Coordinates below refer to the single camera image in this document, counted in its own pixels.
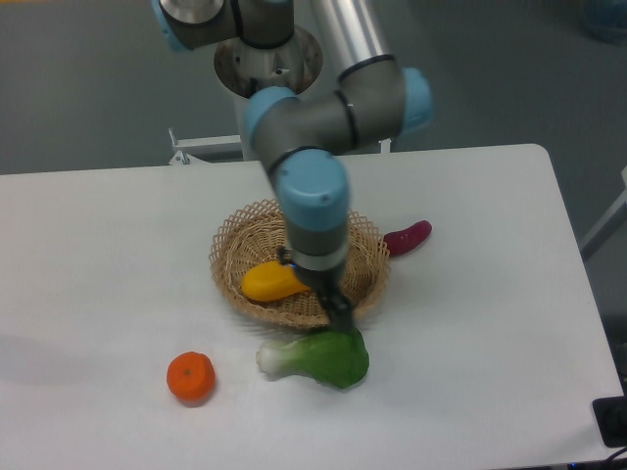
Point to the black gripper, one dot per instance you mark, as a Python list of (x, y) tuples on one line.
[(323, 274)]

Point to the yellow mango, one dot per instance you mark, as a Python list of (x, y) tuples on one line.
[(271, 281)]

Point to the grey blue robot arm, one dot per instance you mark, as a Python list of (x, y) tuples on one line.
[(299, 141)]

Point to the woven wicker basket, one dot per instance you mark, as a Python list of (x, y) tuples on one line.
[(252, 235)]

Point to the green bok choy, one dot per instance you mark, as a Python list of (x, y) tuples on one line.
[(332, 358)]

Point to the purple sweet potato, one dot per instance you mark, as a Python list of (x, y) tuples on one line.
[(402, 242)]

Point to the orange tangerine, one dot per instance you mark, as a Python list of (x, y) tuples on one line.
[(191, 377)]

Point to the black device at table edge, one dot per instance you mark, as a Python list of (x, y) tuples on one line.
[(610, 414)]

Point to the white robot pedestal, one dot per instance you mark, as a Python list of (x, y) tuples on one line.
[(245, 98)]

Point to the white table leg frame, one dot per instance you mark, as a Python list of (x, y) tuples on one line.
[(609, 222)]

